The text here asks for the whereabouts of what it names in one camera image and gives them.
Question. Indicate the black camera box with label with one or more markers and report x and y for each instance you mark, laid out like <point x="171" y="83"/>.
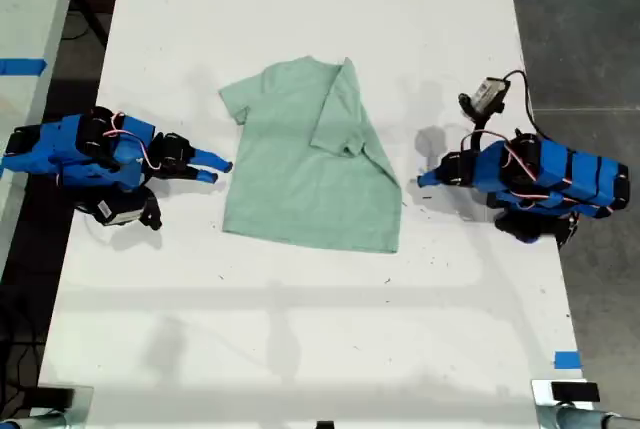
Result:
<point x="487" y="94"/>
<point x="117" y="209"/>

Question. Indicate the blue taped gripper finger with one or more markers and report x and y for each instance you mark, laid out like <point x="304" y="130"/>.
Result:
<point x="202" y="175"/>
<point x="212" y="160"/>
<point x="437" y="180"/>
<point x="436" y="170"/>

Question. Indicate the grey metal pipe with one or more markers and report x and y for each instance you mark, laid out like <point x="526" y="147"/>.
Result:
<point x="585" y="419"/>

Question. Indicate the small black box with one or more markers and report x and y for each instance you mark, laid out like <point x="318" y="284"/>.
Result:
<point x="55" y="395"/>
<point x="575" y="392"/>

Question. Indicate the small black clip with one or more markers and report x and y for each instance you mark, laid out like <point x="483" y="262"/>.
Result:
<point x="325" y="425"/>

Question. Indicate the pale green T-shirt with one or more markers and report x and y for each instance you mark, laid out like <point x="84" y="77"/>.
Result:
<point x="300" y="174"/>

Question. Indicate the long blue tape strip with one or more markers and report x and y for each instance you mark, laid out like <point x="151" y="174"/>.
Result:
<point x="20" y="65"/>

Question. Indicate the silver metal bracket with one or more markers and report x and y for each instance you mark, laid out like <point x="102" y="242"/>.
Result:
<point x="541" y="394"/>

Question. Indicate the short blue tape strip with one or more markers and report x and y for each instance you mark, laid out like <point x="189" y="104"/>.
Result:
<point x="566" y="360"/>

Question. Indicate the white side table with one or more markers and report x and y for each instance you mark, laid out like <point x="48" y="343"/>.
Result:
<point x="25" y="24"/>

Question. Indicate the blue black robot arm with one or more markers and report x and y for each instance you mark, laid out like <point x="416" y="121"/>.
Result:
<point x="570" y="174"/>
<point x="50" y="151"/>

